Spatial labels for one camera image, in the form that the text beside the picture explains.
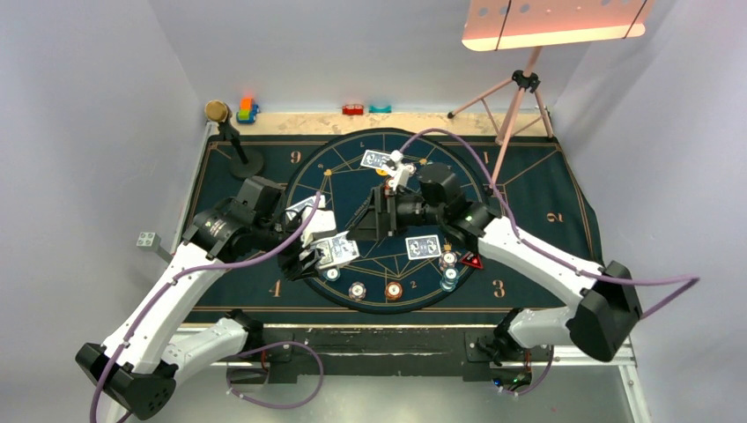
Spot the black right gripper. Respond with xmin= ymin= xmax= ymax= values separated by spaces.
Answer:
xmin=347 ymin=185 xmax=446 ymax=241

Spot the blue playing card deck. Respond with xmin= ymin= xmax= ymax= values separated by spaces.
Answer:
xmin=314 ymin=231 xmax=360 ymax=270

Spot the blue card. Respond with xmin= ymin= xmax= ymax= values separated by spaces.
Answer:
xmin=359 ymin=150 xmax=390 ymax=170
xmin=285 ymin=196 xmax=316 ymax=221
xmin=405 ymin=234 xmax=442 ymax=261

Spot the red triangular dealer button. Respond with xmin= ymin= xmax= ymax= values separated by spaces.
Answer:
xmin=460 ymin=252 xmax=484 ymax=270

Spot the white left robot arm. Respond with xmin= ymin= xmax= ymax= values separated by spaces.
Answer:
xmin=75 ymin=176 xmax=335 ymax=422

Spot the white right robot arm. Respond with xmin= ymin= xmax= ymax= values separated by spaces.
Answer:
xmin=348 ymin=163 xmax=642 ymax=362

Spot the round blue poker mat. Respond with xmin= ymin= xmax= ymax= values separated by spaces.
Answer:
xmin=286 ymin=129 xmax=487 ymax=315

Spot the orange chip stack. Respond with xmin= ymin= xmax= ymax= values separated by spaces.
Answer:
xmin=385 ymin=281 xmax=403 ymax=301

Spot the teal toy block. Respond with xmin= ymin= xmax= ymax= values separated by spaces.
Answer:
xmin=368 ymin=104 xmax=392 ymax=114

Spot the red toy block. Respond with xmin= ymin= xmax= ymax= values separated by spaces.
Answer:
xmin=341 ymin=104 xmax=366 ymax=115

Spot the grey lego brick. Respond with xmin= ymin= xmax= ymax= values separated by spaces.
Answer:
xmin=136 ymin=232 xmax=172 ymax=263

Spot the orange blue toy block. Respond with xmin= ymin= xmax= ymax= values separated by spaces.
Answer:
xmin=236 ymin=97 xmax=259 ymax=124

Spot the gold round microphone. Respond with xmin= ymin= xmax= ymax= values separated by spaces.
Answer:
xmin=203 ymin=100 xmax=232 ymax=123

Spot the dark green rectangular poker mat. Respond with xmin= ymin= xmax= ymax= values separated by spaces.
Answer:
xmin=187 ymin=129 xmax=604 ymax=325

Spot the pink tripod stand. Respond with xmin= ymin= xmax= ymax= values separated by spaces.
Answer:
xmin=447 ymin=46 xmax=555 ymax=186

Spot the pink perforated light panel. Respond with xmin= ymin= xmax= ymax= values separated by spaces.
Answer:
xmin=462 ymin=0 xmax=655 ymax=52

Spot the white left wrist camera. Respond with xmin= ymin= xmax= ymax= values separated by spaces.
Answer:
xmin=300 ymin=208 xmax=337 ymax=246

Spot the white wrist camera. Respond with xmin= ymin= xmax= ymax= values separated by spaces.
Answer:
xmin=383 ymin=150 xmax=412 ymax=192
xmin=300 ymin=208 xmax=337 ymax=246

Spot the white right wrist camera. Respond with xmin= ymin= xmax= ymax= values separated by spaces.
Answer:
xmin=383 ymin=150 xmax=412 ymax=192

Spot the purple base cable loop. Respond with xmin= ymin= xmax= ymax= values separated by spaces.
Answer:
xmin=226 ymin=340 xmax=326 ymax=409

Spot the aluminium frame rail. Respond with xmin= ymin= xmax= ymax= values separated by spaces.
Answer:
xmin=105 ymin=324 xmax=652 ymax=423

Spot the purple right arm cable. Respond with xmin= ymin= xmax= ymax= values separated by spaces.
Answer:
xmin=399 ymin=128 xmax=700 ymax=321

